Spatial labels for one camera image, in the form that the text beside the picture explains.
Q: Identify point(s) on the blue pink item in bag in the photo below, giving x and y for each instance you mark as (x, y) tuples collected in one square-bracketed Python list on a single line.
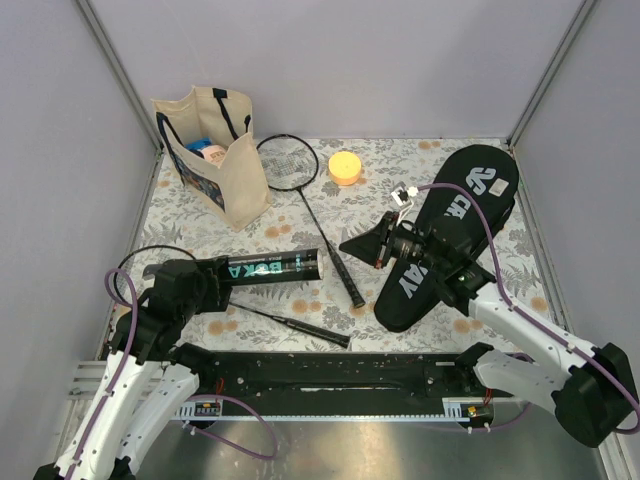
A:
[(208, 150)]

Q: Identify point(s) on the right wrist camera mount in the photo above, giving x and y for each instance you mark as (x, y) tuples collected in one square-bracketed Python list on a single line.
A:
[(403, 195)]

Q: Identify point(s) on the black shuttlecock tube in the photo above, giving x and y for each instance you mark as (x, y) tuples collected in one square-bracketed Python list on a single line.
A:
[(270, 268)]

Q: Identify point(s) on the beige canvas tote bag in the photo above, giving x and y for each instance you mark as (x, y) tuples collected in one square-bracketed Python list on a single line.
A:
[(209, 137)]

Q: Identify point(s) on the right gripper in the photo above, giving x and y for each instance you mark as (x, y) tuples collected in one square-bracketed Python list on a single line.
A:
[(373, 247)]

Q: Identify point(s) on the floral table mat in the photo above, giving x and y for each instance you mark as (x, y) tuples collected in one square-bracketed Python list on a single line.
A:
[(323, 214)]

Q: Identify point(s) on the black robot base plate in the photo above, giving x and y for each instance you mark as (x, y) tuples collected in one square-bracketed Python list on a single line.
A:
[(333, 384)]

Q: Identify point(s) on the black racket cover bag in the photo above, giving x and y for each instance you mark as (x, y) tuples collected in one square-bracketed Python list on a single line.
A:
[(491, 177)]

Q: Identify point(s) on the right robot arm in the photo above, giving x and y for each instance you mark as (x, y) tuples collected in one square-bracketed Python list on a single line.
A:
[(589, 390)]

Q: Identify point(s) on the yellow grip tape roll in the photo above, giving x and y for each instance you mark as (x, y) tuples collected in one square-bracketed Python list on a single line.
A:
[(345, 168)]

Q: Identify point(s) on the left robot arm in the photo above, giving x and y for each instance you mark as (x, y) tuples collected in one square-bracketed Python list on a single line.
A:
[(148, 375)]

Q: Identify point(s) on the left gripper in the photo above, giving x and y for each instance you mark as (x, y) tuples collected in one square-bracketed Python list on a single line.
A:
[(217, 294)]

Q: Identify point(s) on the black badminton racket lower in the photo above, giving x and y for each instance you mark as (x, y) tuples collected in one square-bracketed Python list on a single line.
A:
[(340, 340)]

